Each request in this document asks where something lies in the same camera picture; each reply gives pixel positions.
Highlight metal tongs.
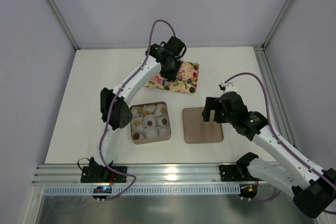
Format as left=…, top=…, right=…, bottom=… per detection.
left=162, top=79, right=170, bottom=87

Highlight right aluminium frame rail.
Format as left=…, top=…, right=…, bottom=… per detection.
left=253, top=45, right=296, bottom=146

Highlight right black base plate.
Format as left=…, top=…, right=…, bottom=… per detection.
left=219, top=164, right=257, bottom=182

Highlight slotted cable duct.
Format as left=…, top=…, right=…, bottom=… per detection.
left=43, top=184, right=240, bottom=196

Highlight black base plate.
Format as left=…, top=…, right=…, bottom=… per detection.
left=219, top=164, right=257, bottom=182
left=80, top=166, right=127, bottom=183

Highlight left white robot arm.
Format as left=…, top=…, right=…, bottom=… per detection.
left=94, top=36, right=187, bottom=167

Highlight brown round chocolate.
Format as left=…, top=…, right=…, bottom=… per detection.
left=133, top=133, right=140, bottom=140

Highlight gold tin box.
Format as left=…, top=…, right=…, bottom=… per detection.
left=130, top=101, right=171, bottom=145

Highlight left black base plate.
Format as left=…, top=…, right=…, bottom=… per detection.
left=80, top=166, right=127, bottom=183

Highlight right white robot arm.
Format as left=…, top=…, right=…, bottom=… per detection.
left=202, top=92, right=335, bottom=219

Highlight gold tin lid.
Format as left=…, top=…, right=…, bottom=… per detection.
left=182, top=108, right=224, bottom=144

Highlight left aluminium frame post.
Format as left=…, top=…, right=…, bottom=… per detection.
left=45, top=0, right=80, bottom=50

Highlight aluminium front rail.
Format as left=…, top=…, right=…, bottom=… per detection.
left=33, top=163, right=268, bottom=185

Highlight floral tray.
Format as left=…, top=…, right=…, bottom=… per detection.
left=144, top=61, right=200, bottom=94

